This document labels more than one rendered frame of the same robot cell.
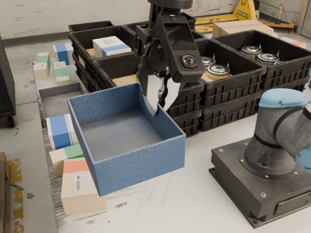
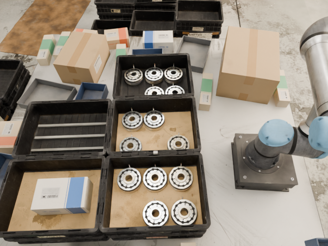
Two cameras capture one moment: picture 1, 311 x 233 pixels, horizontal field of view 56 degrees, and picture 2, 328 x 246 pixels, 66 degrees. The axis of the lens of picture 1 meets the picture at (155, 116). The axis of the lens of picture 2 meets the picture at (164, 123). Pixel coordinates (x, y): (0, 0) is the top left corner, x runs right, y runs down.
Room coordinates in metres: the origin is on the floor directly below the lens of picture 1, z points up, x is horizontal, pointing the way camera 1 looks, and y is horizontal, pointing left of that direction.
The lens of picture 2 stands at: (0.86, 0.30, 1.88)
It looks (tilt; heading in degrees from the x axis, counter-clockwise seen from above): 57 degrees down; 297
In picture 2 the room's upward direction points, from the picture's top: 2 degrees counter-clockwise
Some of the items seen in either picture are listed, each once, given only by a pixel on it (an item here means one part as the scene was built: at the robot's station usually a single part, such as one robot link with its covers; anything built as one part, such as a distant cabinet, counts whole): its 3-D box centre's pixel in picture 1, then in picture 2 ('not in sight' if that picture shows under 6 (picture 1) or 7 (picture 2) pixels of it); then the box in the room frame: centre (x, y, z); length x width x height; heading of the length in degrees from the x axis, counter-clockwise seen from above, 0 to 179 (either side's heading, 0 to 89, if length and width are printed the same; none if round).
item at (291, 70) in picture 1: (258, 58); (153, 82); (1.31, -0.49, 0.87); 0.40 x 0.30 x 0.11; 28
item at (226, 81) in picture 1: (207, 59); (153, 124); (1.18, -0.22, 0.92); 0.40 x 0.30 x 0.02; 28
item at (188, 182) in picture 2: not in sight; (180, 177); (0.97, -0.07, 0.86); 0.10 x 0.10 x 0.01
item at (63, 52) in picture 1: (72, 53); not in sight; (1.68, 0.50, 0.74); 0.20 x 0.12 x 0.09; 112
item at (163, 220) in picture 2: not in sight; (155, 213); (1.00, 0.11, 0.86); 0.10 x 0.10 x 0.01
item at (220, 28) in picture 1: (240, 38); (84, 58); (1.84, -0.55, 0.78); 0.30 x 0.22 x 0.16; 105
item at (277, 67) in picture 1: (260, 47); (153, 75); (1.31, -0.49, 0.92); 0.40 x 0.30 x 0.02; 28
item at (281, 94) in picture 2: not in sight; (279, 88); (0.68, -0.87, 0.73); 0.24 x 0.06 x 0.06; 110
